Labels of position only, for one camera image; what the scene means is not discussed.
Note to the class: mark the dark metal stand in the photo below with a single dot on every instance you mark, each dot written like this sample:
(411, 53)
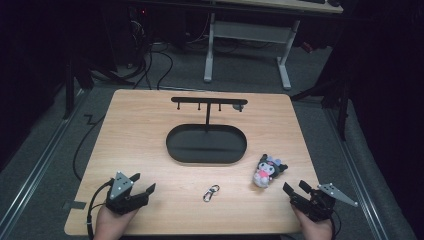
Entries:
(343, 110)
(70, 90)

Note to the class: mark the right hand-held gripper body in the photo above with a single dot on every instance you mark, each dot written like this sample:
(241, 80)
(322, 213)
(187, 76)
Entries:
(316, 205)

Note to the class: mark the black hook rack with tray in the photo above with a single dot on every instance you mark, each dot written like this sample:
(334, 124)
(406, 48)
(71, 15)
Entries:
(206, 146)

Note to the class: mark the silver carabiner clip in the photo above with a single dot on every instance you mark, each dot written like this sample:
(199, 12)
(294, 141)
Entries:
(209, 195)

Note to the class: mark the dark computer tower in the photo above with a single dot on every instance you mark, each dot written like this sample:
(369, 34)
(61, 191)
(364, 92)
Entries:
(138, 33)

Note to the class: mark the black and pink plush toy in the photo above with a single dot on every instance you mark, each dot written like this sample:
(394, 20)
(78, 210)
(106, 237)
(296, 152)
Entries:
(266, 170)

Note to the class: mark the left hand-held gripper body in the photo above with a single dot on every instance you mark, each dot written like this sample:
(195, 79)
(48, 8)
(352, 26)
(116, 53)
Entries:
(125, 201)

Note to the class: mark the black tape patch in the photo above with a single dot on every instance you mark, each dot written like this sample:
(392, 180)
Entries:
(74, 205)

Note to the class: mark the white-legged desk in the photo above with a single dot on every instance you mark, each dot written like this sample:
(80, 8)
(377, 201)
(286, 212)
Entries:
(250, 31)

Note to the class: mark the person's left hand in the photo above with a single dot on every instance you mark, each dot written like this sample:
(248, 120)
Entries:
(110, 225)

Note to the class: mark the metal floor rail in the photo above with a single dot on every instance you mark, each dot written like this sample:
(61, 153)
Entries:
(356, 180)
(36, 170)

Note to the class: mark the person's right hand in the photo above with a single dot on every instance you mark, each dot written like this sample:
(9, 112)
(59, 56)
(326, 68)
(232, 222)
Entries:
(315, 230)

